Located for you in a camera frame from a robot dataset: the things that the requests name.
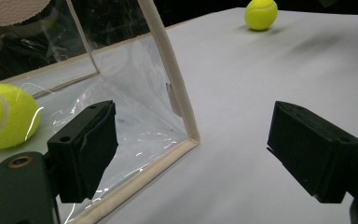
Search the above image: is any yellow tennis ball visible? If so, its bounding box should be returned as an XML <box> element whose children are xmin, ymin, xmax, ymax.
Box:
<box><xmin>0</xmin><ymin>82</ymin><xmax>41</xmax><ymax>150</ymax></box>
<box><xmin>244</xmin><ymin>0</ymin><xmax>279</xmax><ymax>32</ymax></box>

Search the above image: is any transparent bag with beige trim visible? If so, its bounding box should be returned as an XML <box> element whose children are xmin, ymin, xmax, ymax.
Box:
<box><xmin>0</xmin><ymin>0</ymin><xmax>200</xmax><ymax>224</ymax></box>

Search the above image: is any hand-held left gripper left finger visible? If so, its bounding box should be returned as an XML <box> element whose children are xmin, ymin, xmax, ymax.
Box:
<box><xmin>46</xmin><ymin>100</ymin><xmax>119</xmax><ymax>204</ymax></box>

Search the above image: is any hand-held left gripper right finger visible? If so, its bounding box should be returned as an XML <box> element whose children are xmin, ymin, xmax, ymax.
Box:
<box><xmin>266</xmin><ymin>100</ymin><xmax>358</xmax><ymax>204</ymax></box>

